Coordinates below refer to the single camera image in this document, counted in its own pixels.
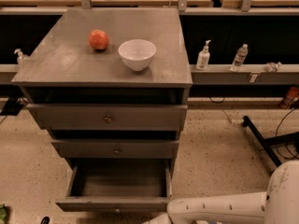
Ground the grey bottom drawer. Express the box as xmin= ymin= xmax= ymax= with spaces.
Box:
xmin=56 ymin=159 xmax=172 ymax=213

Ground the grey drawer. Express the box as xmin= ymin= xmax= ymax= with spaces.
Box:
xmin=51 ymin=139 xmax=178 ymax=159
xmin=56 ymin=159 xmax=172 ymax=213
xmin=27 ymin=104 xmax=187 ymax=131

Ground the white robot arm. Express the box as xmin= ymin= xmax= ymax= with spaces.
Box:
xmin=143 ymin=161 xmax=299 ymax=224

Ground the grey wooden drawer cabinet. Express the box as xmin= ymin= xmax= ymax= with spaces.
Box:
xmin=13 ymin=7 xmax=192 ymax=167

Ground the grey top drawer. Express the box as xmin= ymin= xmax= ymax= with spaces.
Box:
xmin=27 ymin=104 xmax=187 ymax=131

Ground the grey middle drawer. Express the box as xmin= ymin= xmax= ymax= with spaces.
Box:
xmin=51 ymin=139 xmax=178 ymax=159

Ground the white ceramic bowl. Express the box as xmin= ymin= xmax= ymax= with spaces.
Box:
xmin=118 ymin=39 xmax=156 ymax=72

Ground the white pump lotion bottle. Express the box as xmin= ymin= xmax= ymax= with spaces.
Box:
xmin=196 ymin=40 xmax=210 ymax=70

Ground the red apple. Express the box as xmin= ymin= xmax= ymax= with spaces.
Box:
xmin=89 ymin=30 xmax=109 ymax=50

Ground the clear plastic water bottle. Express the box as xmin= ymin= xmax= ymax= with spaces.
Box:
xmin=230 ymin=44 xmax=248 ymax=72

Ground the crumpled clear plastic wrap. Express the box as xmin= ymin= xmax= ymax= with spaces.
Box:
xmin=265 ymin=62 xmax=282 ymax=73

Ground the clear pump bottle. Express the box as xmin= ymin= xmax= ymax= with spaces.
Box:
xmin=14 ymin=49 xmax=29 ymax=66

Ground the orange spray can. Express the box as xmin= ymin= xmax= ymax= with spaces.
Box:
xmin=279 ymin=87 xmax=299 ymax=109

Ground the black wheeled stand base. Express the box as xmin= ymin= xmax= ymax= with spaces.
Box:
xmin=242 ymin=116 xmax=299 ymax=167

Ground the green object at edge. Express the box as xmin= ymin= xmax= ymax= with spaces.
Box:
xmin=0 ymin=204 xmax=7 ymax=224

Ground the black cable on floor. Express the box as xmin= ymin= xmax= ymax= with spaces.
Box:
xmin=275 ymin=107 xmax=299 ymax=161

